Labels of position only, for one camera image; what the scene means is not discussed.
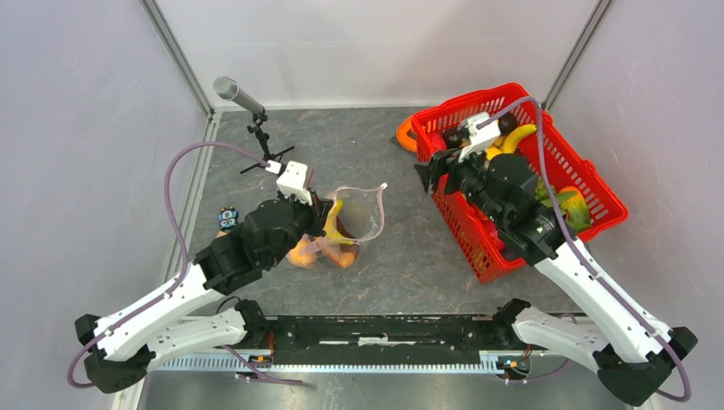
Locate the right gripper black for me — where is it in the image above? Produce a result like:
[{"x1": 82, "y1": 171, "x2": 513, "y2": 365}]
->
[{"x1": 414, "y1": 138, "x2": 506, "y2": 226}]

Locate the yellow banana bunch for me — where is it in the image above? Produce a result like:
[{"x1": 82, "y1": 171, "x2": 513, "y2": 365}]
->
[{"x1": 323, "y1": 199, "x2": 356, "y2": 245}]

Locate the orange fruit with leaf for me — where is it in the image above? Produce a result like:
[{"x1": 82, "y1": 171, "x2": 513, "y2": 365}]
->
[{"x1": 286, "y1": 235, "x2": 321, "y2": 269}]

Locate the clear zip top bag pink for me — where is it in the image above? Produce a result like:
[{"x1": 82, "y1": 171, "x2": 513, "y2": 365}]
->
[{"x1": 316, "y1": 182, "x2": 388, "y2": 269}]

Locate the papaya slice orange brown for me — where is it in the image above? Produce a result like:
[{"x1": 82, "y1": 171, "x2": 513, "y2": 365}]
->
[{"x1": 317, "y1": 219, "x2": 360, "y2": 269}]

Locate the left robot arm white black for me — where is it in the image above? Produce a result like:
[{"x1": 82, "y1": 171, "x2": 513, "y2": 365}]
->
[{"x1": 74, "y1": 195, "x2": 334, "y2": 394}]

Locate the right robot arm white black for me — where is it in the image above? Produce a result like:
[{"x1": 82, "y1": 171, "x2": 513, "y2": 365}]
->
[{"x1": 415, "y1": 149, "x2": 698, "y2": 407}]

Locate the red strawberry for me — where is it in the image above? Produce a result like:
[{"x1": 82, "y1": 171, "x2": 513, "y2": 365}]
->
[{"x1": 425, "y1": 132, "x2": 447, "y2": 155}]

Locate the dark mangosteen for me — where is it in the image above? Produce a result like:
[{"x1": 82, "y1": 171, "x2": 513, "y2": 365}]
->
[{"x1": 441, "y1": 127, "x2": 466, "y2": 149}]

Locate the small blue robot toy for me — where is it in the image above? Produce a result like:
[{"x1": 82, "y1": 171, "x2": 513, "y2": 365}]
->
[{"x1": 218, "y1": 206, "x2": 238, "y2": 231}]

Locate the dark plum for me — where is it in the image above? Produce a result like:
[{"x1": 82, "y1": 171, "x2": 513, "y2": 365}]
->
[{"x1": 498, "y1": 112, "x2": 519, "y2": 136}]

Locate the red apple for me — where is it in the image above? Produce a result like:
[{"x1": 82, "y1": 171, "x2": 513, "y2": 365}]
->
[{"x1": 482, "y1": 220, "x2": 505, "y2": 251}]

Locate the green leafy vegetable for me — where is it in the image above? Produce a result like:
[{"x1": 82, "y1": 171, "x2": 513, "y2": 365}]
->
[{"x1": 534, "y1": 179, "x2": 579, "y2": 208}]

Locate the black tripod stand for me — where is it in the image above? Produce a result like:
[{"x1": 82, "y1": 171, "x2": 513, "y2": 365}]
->
[{"x1": 247, "y1": 111, "x2": 295, "y2": 161}]

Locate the red plastic basket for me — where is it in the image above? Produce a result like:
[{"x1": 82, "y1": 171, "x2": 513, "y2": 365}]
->
[{"x1": 412, "y1": 83, "x2": 628, "y2": 283}]

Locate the mango orange green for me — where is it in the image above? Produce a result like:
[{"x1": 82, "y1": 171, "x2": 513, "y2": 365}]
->
[{"x1": 558, "y1": 186, "x2": 591, "y2": 232}]

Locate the grey microphone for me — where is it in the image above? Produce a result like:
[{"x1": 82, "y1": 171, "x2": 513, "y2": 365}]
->
[{"x1": 213, "y1": 76, "x2": 266, "y2": 115}]

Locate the orange plastic handle piece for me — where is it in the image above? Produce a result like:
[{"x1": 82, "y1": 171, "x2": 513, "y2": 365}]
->
[{"x1": 394, "y1": 116, "x2": 417, "y2": 154}]

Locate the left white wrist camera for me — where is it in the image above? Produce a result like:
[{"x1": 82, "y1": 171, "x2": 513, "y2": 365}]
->
[{"x1": 277, "y1": 161, "x2": 312, "y2": 205}]

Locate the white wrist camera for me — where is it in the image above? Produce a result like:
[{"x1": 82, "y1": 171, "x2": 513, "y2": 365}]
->
[
  {"x1": 458, "y1": 112, "x2": 501, "y2": 162},
  {"x1": 277, "y1": 161, "x2": 312, "y2": 205}
]

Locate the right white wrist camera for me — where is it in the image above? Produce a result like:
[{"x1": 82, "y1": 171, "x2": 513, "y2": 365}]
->
[{"x1": 458, "y1": 112, "x2": 501, "y2": 162}]

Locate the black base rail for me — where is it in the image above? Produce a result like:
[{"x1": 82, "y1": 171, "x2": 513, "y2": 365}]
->
[{"x1": 233, "y1": 314, "x2": 528, "y2": 366}]

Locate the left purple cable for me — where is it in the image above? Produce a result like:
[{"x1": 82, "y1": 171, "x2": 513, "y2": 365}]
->
[{"x1": 67, "y1": 142, "x2": 272, "y2": 390}]

